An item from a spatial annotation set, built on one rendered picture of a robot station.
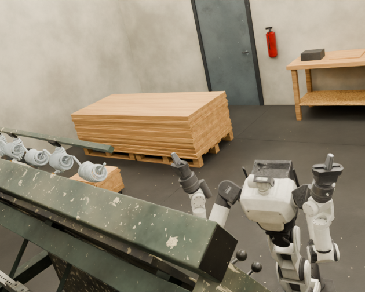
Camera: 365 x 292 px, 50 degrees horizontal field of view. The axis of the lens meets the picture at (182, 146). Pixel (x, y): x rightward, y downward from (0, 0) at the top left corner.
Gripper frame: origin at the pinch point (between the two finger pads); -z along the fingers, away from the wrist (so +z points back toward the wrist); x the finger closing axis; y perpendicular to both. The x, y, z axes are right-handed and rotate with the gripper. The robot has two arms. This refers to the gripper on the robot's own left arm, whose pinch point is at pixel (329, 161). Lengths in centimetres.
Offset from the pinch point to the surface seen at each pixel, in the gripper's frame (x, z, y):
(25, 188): 110, -12, -16
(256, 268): 37, 18, -33
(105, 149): 85, -21, -11
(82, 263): 94, 7, -33
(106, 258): 86, 2, -36
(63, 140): 101, -14, 7
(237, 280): 55, -20, -65
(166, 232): 69, -30, -59
